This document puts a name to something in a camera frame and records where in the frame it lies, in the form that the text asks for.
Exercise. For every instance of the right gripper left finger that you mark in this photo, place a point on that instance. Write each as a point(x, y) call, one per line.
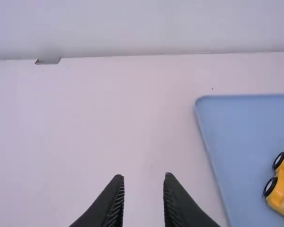
point(106, 208)

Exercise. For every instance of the yellow toy car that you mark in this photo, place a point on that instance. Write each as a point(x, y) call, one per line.
point(282, 186)

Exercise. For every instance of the blue mat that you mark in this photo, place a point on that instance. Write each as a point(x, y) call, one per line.
point(243, 142)

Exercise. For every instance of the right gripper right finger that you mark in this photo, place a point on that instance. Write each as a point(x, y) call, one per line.
point(182, 208)

